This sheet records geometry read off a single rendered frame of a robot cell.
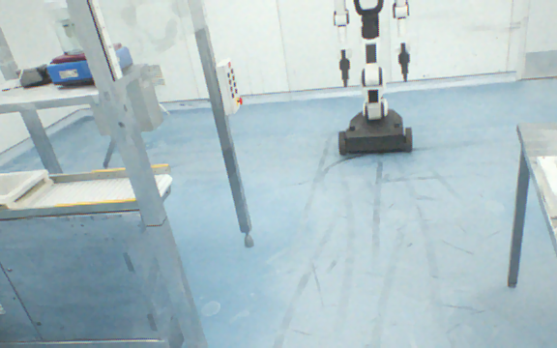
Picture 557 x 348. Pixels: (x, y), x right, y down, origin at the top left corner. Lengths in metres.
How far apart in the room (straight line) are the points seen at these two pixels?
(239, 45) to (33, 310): 3.91
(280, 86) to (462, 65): 2.03
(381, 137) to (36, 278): 2.58
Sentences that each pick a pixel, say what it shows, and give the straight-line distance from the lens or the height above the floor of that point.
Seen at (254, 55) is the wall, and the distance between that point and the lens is 5.40.
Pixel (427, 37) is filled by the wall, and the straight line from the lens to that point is 5.17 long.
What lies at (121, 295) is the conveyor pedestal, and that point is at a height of 0.42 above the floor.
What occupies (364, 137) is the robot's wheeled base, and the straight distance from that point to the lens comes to 3.63.
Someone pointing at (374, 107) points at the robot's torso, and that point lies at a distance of 3.76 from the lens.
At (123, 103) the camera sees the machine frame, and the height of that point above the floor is 1.25.
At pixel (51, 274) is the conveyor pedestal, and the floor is 0.55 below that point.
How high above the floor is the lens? 1.58
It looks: 27 degrees down
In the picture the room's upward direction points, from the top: 10 degrees counter-clockwise
